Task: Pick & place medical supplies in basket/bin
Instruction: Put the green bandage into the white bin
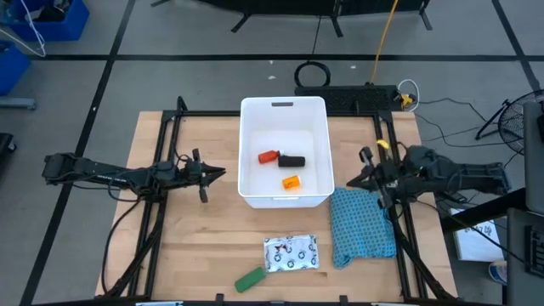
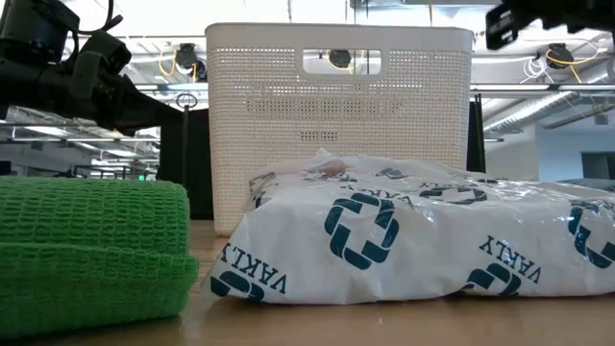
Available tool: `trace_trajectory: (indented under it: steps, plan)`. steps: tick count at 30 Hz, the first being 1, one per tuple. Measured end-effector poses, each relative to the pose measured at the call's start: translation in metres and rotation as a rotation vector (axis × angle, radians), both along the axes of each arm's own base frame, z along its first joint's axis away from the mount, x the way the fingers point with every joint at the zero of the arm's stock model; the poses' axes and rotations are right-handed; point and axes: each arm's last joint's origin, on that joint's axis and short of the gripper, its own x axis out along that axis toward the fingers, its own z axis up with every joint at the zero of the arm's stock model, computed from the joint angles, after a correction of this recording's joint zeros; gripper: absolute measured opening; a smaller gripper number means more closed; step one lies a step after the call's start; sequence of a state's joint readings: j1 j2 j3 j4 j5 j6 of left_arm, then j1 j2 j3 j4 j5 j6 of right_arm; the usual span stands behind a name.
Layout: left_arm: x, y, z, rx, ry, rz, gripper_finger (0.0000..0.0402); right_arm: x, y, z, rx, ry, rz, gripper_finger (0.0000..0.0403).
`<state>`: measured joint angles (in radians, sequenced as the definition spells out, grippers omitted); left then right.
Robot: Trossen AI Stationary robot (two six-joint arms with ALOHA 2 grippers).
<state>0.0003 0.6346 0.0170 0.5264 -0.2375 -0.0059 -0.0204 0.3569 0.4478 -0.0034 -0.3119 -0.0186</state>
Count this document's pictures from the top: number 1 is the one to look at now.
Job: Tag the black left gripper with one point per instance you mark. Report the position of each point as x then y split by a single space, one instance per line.
193 172

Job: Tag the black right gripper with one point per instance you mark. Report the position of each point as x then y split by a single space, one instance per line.
384 178

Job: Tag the red liquid bottle white cap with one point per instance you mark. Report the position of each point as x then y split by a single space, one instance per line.
268 156

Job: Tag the orange block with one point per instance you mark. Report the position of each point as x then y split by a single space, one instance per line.
291 182

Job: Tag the black block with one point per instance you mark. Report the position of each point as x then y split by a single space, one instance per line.
291 161

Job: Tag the white patterned pouch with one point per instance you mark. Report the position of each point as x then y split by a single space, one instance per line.
291 253

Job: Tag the green block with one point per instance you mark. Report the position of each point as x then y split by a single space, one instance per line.
250 279

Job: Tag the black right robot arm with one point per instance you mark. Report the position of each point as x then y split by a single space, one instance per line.
463 174

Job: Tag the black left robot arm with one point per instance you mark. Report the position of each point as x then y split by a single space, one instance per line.
98 172

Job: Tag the white plastic basket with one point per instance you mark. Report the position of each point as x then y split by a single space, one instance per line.
272 127

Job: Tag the large blue plastic bin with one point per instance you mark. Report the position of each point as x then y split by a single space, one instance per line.
64 27

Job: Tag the yellow tape tag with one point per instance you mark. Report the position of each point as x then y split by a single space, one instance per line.
382 144

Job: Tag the teal patterned folded cloth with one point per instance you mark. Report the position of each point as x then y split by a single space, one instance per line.
361 229

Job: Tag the black power box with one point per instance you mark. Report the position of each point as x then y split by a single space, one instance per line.
348 98

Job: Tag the yellow plug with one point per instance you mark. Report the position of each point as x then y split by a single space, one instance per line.
406 100

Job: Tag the white printed paper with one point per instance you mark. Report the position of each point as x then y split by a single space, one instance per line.
476 246

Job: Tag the white and blue shoe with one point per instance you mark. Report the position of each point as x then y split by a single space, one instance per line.
498 272

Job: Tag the black floor fan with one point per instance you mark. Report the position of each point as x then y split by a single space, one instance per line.
516 123

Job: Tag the grey cabinet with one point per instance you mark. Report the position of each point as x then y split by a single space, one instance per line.
534 170

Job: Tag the black stand with legs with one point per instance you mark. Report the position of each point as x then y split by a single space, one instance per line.
297 6

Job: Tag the black metal table frame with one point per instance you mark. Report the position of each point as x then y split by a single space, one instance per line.
204 114

